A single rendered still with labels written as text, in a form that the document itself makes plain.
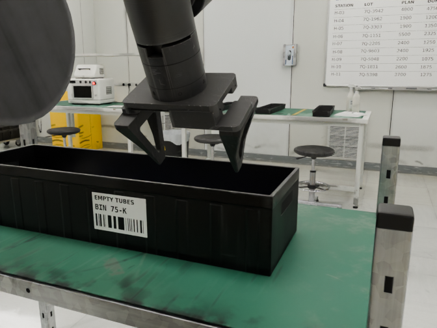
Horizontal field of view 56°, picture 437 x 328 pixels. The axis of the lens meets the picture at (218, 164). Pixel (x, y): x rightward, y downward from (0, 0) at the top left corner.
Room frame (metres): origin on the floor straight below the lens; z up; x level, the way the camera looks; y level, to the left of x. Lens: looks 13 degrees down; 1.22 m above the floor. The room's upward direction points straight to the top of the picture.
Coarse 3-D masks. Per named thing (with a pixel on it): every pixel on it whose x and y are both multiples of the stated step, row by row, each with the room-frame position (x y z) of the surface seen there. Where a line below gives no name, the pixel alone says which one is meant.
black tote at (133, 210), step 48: (0, 192) 0.68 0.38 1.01; (48, 192) 0.64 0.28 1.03; (96, 192) 0.60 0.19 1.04; (144, 192) 0.57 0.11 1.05; (192, 192) 0.54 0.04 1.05; (240, 192) 0.52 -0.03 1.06; (288, 192) 0.58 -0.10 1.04; (96, 240) 0.60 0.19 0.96; (144, 240) 0.57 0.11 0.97; (192, 240) 0.54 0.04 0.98; (240, 240) 0.52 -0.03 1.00; (288, 240) 0.60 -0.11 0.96
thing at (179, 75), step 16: (144, 48) 0.38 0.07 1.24; (176, 48) 0.37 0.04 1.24; (192, 48) 0.39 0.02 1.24; (144, 64) 0.39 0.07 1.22; (160, 64) 0.38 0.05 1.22; (176, 64) 0.38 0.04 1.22; (192, 64) 0.39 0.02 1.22; (144, 80) 0.45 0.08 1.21; (160, 80) 0.39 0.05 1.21; (176, 80) 0.38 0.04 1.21; (192, 80) 0.39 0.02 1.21; (208, 80) 0.42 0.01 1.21; (224, 80) 0.42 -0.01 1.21; (128, 96) 0.42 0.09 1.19; (144, 96) 0.41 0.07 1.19; (160, 96) 0.40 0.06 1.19; (176, 96) 0.39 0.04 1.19; (192, 96) 0.40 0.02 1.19; (208, 96) 0.39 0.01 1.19; (224, 96) 0.40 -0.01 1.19; (128, 112) 0.41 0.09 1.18
